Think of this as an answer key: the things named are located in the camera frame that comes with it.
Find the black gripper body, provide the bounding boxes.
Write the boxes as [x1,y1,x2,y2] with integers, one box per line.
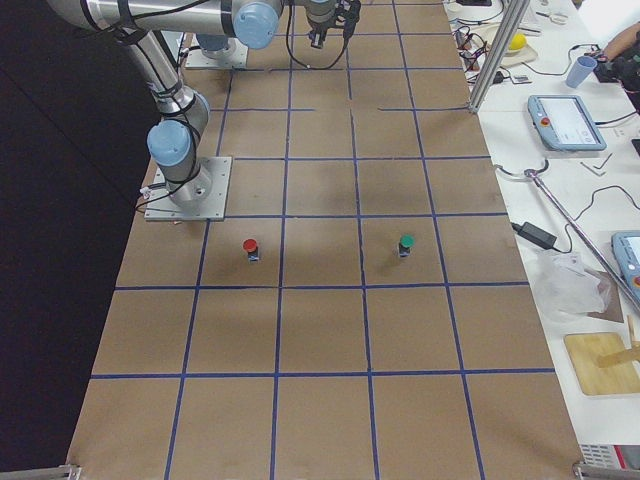
[303,0,361,38]

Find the red push button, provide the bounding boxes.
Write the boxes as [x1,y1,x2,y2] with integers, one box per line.
[242,238,260,262]

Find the green push button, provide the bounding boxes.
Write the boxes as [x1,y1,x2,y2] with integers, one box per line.
[398,234,415,258]

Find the yellow lemon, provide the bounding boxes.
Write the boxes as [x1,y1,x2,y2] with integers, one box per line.
[508,33,527,52]

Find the blue teach pendant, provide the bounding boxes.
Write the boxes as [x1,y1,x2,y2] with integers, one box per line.
[527,95,607,152]
[611,230,639,310]

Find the light blue cup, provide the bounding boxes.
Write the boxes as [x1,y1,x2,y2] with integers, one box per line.
[565,55,598,88]

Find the black power adapter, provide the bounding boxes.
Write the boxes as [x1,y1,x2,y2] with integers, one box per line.
[517,222,557,250]

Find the clear plastic bag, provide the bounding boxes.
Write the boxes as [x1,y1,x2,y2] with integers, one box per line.
[525,253,613,320]

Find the wooden cutting board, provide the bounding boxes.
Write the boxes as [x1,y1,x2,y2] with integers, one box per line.
[564,332,639,396]

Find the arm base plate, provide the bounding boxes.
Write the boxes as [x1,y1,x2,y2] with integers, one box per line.
[144,157,233,221]
[184,43,249,70]

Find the aluminium frame post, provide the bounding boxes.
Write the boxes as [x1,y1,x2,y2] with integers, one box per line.
[468,0,530,114]

